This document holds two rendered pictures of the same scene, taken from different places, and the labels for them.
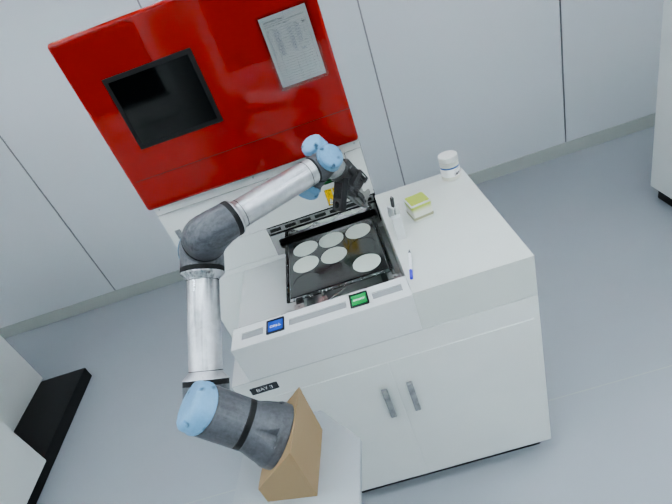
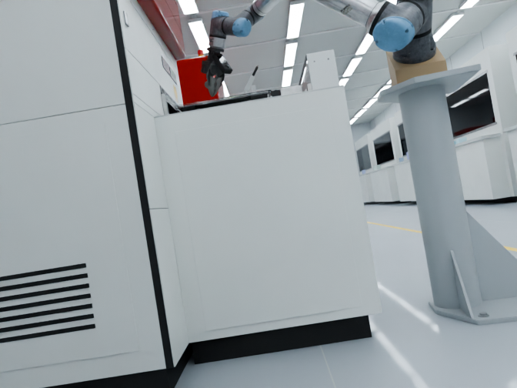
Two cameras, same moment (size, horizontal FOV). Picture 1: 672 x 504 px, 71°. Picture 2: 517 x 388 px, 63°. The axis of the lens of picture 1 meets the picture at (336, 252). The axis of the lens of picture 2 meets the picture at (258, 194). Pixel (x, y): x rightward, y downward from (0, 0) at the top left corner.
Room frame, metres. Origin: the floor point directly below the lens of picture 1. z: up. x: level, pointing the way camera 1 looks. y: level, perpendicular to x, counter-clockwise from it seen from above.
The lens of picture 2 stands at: (1.50, 1.77, 0.48)
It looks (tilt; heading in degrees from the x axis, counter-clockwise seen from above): 2 degrees up; 266
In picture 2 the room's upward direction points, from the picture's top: 9 degrees counter-clockwise
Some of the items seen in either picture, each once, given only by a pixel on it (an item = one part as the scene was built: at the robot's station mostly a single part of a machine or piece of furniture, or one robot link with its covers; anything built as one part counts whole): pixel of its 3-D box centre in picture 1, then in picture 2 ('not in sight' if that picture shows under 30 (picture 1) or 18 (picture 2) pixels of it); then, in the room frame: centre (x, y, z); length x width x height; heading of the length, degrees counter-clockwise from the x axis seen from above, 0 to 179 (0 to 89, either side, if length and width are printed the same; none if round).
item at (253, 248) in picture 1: (272, 214); (158, 76); (1.68, 0.18, 1.02); 0.81 x 0.03 x 0.40; 84
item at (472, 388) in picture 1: (392, 359); (271, 220); (1.33, -0.06, 0.41); 0.96 x 0.64 x 0.82; 84
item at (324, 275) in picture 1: (334, 255); (227, 109); (1.44, 0.01, 0.90); 0.34 x 0.34 x 0.01; 84
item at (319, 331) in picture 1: (325, 329); (315, 93); (1.09, 0.11, 0.89); 0.55 x 0.09 x 0.14; 84
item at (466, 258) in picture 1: (444, 237); not in sight; (1.31, -0.36, 0.89); 0.62 x 0.35 x 0.14; 174
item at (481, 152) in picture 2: not in sight; (487, 132); (-2.42, -4.13, 1.00); 1.80 x 1.08 x 2.00; 84
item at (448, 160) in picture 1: (449, 166); not in sight; (1.55, -0.51, 1.01); 0.07 x 0.07 x 0.10
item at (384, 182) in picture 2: not in sight; (397, 162); (-2.85, -8.51, 1.00); 1.80 x 1.08 x 2.00; 84
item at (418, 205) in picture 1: (418, 206); not in sight; (1.38, -0.32, 1.00); 0.07 x 0.07 x 0.07; 3
